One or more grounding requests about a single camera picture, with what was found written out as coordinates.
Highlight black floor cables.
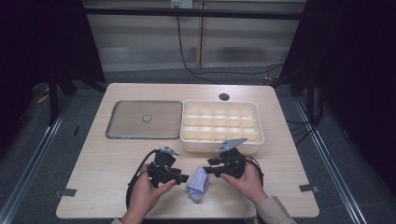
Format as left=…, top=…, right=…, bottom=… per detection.
left=286, top=87, right=325, bottom=147

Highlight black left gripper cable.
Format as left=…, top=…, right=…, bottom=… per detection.
left=125, top=148, right=160, bottom=210

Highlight light purple sock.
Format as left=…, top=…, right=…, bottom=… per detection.
left=186, top=166, right=210, bottom=202

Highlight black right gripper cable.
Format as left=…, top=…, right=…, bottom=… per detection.
left=245, top=154, right=265, bottom=189

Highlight yellow floor item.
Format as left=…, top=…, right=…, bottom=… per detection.
left=35, top=92, right=51, bottom=105

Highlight grey tape piece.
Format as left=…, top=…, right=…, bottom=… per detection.
left=298, top=184, right=320, bottom=193
left=54, top=188, right=78, bottom=198

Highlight black horizontal bar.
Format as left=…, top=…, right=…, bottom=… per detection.
left=83, top=7, right=307, bottom=21

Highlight brown square tray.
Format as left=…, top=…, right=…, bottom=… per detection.
left=105, top=100, right=184, bottom=140

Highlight metal floor rail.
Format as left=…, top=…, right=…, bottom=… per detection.
left=0, top=92, right=76, bottom=224
left=292, top=97, right=370, bottom=224

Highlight person's left hand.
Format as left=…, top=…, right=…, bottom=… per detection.
left=122, top=162, right=177, bottom=222

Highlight white wall socket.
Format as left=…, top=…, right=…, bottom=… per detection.
left=170, top=0, right=194, bottom=9

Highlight dark curtain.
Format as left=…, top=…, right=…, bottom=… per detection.
left=278, top=0, right=396, bottom=190
left=0, top=0, right=106, bottom=153

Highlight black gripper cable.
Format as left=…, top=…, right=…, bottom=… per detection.
left=125, top=148, right=160, bottom=210
left=245, top=154, right=265, bottom=189

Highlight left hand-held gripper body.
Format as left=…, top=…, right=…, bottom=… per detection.
left=148, top=146, right=181, bottom=189

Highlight person's right hand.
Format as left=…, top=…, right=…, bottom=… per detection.
left=220, top=158, right=269, bottom=205

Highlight black metal stand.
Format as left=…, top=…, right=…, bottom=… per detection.
left=46, top=69, right=78, bottom=127

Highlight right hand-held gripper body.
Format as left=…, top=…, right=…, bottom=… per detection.
left=217, top=137, right=248, bottom=179

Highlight black wall cable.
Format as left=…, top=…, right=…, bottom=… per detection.
left=176, top=15, right=284, bottom=86

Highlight white divided storage box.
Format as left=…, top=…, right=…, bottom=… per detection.
left=179, top=99, right=265, bottom=154

